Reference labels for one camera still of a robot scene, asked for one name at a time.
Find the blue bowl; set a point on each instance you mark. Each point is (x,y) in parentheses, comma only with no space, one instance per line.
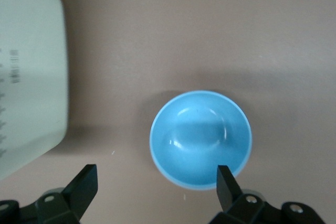
(200,142)

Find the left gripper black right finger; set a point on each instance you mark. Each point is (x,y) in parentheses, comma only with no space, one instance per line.
(228,192)

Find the pale green plastic container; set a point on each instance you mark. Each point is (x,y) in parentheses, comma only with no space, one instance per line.
(31,77)

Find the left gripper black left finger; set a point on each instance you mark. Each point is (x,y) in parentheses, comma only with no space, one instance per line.
(78,190)

